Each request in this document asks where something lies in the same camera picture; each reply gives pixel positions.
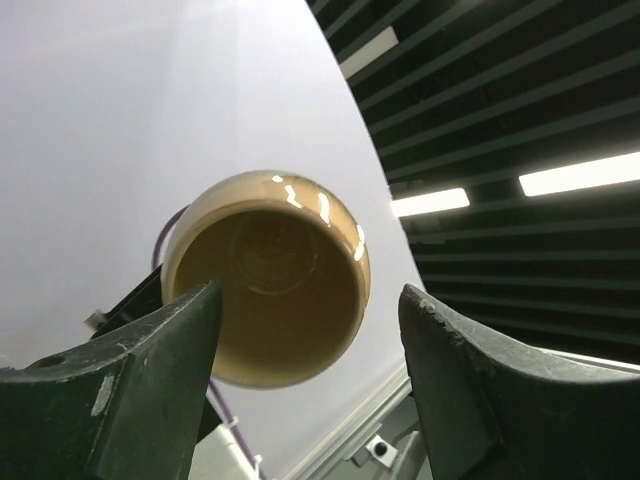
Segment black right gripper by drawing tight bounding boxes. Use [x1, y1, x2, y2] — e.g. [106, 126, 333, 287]
[85, 267, 163, 340]

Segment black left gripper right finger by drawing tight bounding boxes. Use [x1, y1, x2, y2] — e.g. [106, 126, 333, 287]
[398, 285, 639, 479]

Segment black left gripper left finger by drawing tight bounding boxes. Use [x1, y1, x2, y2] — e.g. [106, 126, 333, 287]
[1, 282, 222, 479]

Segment brown ceramic mug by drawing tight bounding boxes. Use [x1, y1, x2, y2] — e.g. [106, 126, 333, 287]
[161, 170, 371, 389]

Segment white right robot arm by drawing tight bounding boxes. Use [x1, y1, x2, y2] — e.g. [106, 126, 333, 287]
[85, 267, 260, 479]

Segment ceiling light panels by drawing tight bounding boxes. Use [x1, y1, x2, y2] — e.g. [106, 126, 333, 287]
[350, 10, 639, 203]

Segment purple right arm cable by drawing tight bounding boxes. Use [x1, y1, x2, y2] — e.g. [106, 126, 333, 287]
[150, 204, 264, 480]

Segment aluminium frame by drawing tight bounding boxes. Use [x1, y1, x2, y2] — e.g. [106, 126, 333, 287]
[284, 366, 411, 480]

